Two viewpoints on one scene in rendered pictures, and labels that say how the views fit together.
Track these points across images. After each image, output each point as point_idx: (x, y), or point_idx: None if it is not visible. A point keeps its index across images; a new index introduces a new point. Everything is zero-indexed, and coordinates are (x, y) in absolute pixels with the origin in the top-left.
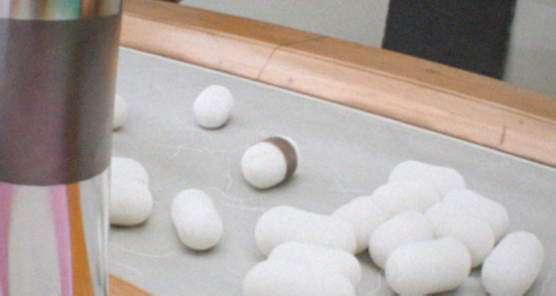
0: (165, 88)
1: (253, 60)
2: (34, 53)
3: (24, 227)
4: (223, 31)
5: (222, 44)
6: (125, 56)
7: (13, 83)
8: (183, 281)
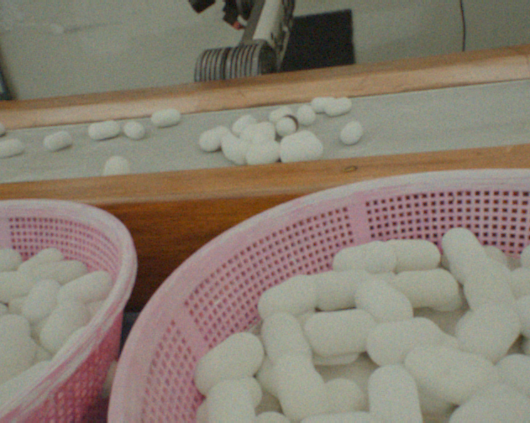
0: (522, 95)
1: (518, 68)
2: None
3: None
4: (475, 60)
5: (488, 66)
6: (432, 94)
7: None
8: None
